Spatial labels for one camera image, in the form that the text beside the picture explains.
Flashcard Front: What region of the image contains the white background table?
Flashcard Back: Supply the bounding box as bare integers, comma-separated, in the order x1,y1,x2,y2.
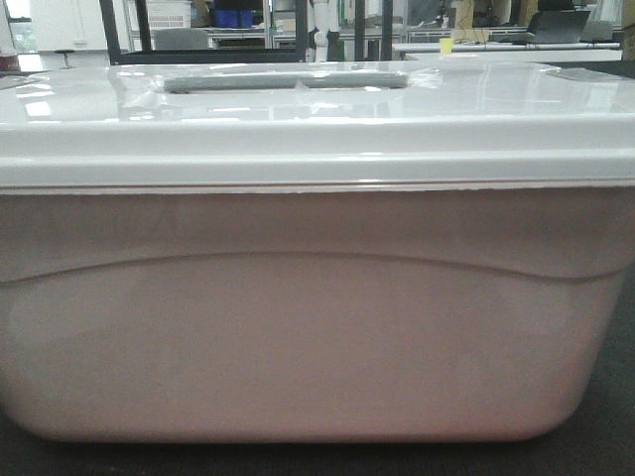
392,42,623,62

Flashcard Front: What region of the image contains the black laptop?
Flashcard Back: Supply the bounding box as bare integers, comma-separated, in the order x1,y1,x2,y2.
508,10,589,45

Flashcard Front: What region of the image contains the white bin lid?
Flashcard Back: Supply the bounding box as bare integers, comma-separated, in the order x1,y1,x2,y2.
1,57,634,195

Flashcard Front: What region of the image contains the white plastic storage bin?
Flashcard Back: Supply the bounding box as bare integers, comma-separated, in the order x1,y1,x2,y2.
1,186,634,442

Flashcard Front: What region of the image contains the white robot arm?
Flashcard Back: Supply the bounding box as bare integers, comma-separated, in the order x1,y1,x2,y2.
308,0,330,62

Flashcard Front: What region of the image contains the grey lid handle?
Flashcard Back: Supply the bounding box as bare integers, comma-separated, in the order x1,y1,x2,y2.
163,70,409,94

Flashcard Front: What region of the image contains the yellow cup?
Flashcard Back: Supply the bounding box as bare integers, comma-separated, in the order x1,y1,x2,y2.
440,37,454,55

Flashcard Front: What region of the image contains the black metal frame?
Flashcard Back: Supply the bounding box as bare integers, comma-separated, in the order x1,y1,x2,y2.
97,0,394,66

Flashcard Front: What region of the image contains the blue background crate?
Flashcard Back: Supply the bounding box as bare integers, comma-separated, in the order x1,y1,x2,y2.
212,9,254,29

